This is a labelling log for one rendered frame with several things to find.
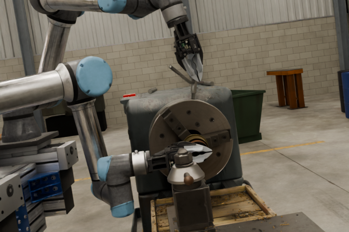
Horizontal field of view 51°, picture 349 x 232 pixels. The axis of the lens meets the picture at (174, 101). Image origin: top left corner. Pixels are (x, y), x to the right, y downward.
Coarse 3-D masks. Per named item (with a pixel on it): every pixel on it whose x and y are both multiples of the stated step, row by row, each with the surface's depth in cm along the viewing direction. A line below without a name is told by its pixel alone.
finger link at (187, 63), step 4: (184, 60) 121; (188, 60) 122; (184, 64) 122; (188, 64) 119; (188, 68) 121; (192, 68) 122; (188, 72) 122; (192, 72) 118; (192, 76) 122; (196, 76) 122; (196, 80) 122
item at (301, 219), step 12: (276, 216) 88; (288, 216) 87; (300, 216) 86; (228, 228) 85; (240, 228) 84; (264, 228) 82; (276, 228) 82; (288, 228) 81; (300, 228) 80; (312, 228) 79
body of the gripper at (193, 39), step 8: (168, 24) 118; (176, 24) 114; (184, 24) 117; (176, 32) 119; (184, 32) 117; (176, 40) 115; (184, 40) 116; (192, 40) 115; (176, 48) 121; (184, 48) 117; (192, 48) 116; (200, 48) 116; (184, 56) 118
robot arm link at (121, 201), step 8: (120, 184) 113; (128, 184) 114; (104, 192) 119; (112, 192) 113; (120, 192) 113; (128, 192) 114; (104, 200) 119; (112, 200) 113; (120, 200) 113; (128, 200) 114; (112, 208) 114; (120, 208) 113; (128, 208) 114; (120, 216) 113
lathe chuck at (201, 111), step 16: (160, 112) 137; (176, 112) 135; (192, 112) 135; (208, 112) 136; (160, 128) 135; (192, 128) 135; (208, 128) 136; (224, 128) 136; (160, 144) 135; (224, 144) 137; (208, 160) 137; (224, 160) 137; (208, 176) 137
